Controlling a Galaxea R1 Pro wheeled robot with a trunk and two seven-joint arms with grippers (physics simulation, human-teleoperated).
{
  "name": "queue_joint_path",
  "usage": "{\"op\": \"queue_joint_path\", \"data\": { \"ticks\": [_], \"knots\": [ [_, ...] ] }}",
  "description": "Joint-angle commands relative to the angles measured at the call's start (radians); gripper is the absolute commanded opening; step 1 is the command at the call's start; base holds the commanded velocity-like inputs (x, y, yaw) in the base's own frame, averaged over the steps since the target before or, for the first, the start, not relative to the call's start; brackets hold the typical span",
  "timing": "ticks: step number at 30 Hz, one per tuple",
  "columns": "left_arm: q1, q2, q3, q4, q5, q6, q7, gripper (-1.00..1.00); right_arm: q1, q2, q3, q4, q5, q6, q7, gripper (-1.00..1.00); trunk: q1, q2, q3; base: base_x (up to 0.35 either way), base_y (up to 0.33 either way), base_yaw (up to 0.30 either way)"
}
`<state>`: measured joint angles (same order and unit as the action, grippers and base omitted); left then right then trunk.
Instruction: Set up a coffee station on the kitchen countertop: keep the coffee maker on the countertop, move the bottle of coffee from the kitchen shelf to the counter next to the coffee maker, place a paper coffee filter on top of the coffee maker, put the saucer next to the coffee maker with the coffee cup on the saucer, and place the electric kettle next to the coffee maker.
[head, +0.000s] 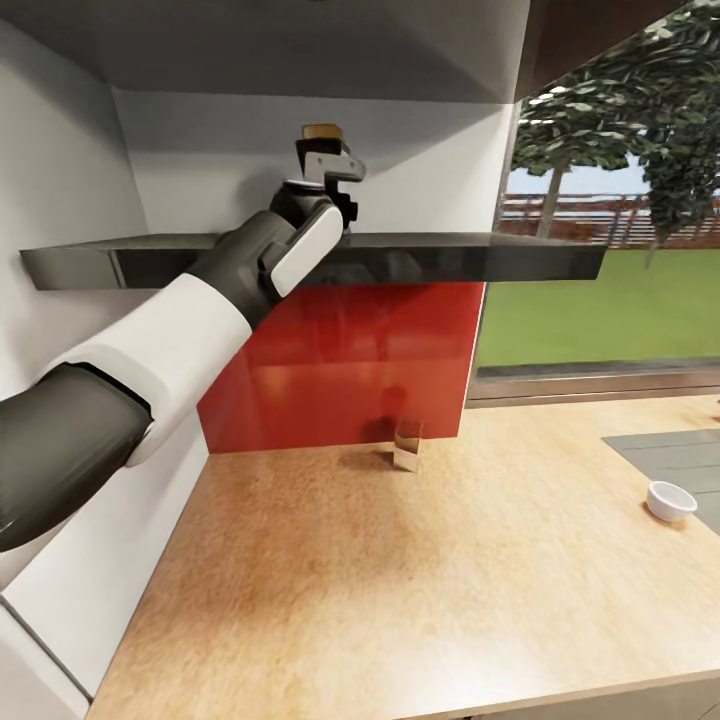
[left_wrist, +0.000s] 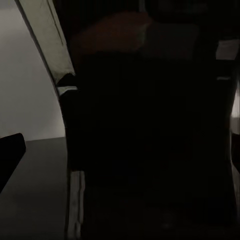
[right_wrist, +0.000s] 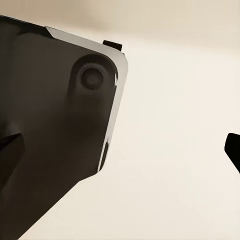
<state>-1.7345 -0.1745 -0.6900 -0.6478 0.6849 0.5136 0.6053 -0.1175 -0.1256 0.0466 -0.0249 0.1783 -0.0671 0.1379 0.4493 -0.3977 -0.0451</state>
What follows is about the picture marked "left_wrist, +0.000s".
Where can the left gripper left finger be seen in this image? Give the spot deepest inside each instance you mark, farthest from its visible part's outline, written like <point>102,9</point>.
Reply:
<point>12,149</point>

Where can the bottle of coffee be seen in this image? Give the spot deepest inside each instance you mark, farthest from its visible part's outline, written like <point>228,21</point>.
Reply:
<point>146,90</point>

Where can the shelf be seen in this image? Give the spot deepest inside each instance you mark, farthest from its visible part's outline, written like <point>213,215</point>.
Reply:
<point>33,201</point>

